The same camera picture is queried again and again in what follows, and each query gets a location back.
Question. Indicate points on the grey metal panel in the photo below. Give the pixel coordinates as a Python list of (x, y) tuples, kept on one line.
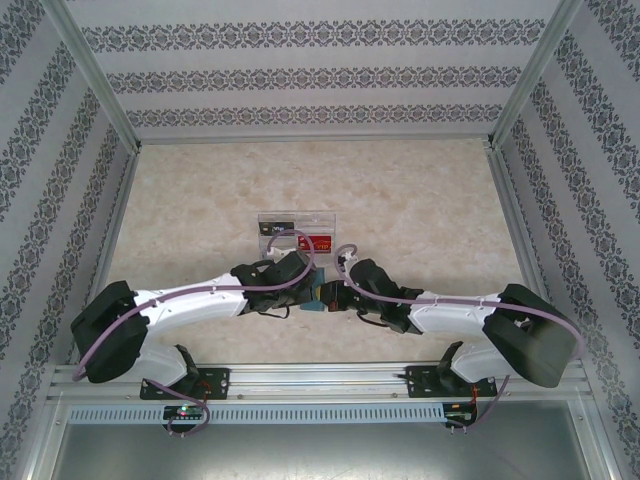
[(320, 455)]

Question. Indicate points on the black VIP card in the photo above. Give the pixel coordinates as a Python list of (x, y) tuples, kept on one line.
[(276, 228)]

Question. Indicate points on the short aluminium frame post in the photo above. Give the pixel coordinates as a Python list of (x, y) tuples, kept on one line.
[(597, 440), (45, 440)]

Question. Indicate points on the small circuit board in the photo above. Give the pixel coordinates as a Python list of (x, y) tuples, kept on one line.
[(185, 412), (460, 414)]

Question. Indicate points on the red VIP card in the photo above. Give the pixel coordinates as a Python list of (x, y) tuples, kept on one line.
[(320, 244)]

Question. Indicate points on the clear acrylic card stand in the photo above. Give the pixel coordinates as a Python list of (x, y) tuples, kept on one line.
[(300, 218)]

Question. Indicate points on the aluminium frame side rail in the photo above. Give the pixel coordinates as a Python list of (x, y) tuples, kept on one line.
[(119, 215), (515, 215)]

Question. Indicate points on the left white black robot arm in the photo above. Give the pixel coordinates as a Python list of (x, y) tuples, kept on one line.
[(190, 302)]

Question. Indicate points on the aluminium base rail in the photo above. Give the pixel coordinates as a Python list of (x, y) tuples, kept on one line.
[(320, 382)]

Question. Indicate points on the teal leather card holder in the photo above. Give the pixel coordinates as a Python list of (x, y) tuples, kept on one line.
[(315, 306)]

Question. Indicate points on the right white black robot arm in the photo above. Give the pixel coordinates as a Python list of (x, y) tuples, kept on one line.
[(450, 314)]

